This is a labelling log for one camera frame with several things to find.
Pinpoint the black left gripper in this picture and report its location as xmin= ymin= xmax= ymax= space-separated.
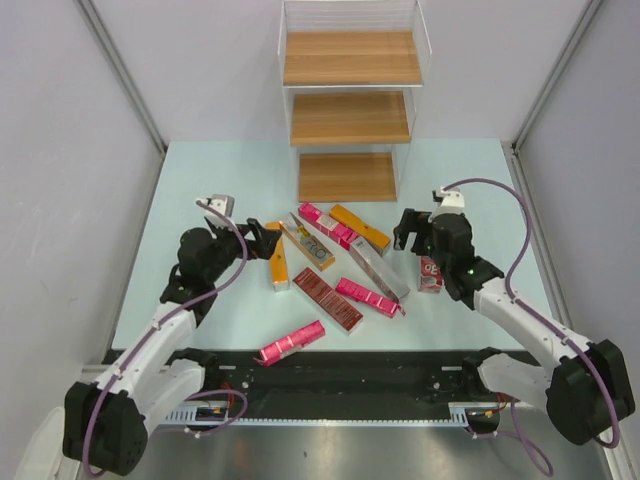
xmin=204 ymin=218 xmax=280 ymax=284

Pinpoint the red silver 3D toothpaste box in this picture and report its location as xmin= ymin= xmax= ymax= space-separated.
xmin=349 ymin=236 xmax=410 ymax=303

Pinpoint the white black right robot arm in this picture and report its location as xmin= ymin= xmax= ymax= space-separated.
xmin=393 ymin=208 xmax=635 ymax=448

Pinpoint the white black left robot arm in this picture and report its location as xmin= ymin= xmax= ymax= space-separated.
xmin=62 ymin=218 xmax=281 ymax=479

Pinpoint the clear acrylic wooden shelf unit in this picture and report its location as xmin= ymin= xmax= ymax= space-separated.
xmin=277 ymin=1 xmax=432 ymax=203

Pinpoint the orange toothpaste box left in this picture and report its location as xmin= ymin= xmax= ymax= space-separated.
xmin=269 ymin=237 xmax=290 ymax=292

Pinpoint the orange toothpaste box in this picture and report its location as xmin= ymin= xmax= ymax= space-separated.
xmin=329 ymin=204 xmax=391 ymax=256
xmin=269 ymin=237 xmax=290 ymax=292

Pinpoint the orange toothpaste box right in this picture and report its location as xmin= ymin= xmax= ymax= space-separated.
xmin=329 ymin=204 xmax=391 ymax=256

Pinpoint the gold silver toothpaste box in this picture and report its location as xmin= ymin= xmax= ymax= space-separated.
xmin=279 ymin=212 xmax=335 ymax=271

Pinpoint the pink toothpaste box upper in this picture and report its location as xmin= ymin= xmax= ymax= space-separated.
xmin=298 ymin=203 xmax=359 ymax=251

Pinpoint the pink toothpaste box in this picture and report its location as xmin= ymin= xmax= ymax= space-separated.
xmin=298 ymin=203 xmax=359 ymax=251
xmin=255 ymin=320 xmax=325 ymax=367
xmin=335 ymin=277 xmax=406 ymax=318

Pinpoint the pink toothpaste box middle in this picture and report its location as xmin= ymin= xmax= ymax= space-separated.
xmin=335 ymin=277 xmax=406 ymax=318

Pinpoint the dark red toothpaste box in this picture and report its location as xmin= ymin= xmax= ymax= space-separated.
xmin=293 ymin=268 xmax=363 ymax=335

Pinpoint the pink toothpaste box lower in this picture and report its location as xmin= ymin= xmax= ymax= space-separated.
xmin=255 ymin=320 xmax=325 ymax=367

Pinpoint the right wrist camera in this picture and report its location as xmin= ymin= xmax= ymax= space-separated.
xmin=432 ymin=187 xmax=465 ymax=211

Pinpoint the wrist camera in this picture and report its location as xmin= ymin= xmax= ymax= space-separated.
xmin=197 ymin=194 xmax=235 ymax=218
xmin=432 ymin=187 xmax=465 ymax=211

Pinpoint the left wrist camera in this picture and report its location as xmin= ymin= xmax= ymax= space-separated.
xmin=197 ymin=194 xmax=235 ymax=218

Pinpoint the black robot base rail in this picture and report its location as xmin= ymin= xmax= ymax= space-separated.
xmin=172 ymin=349 xmax=509 ymax=420

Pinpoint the white slotted cable duct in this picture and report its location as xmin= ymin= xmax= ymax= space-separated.
xmin=159 ymin=401 xmax=501 ymax=432

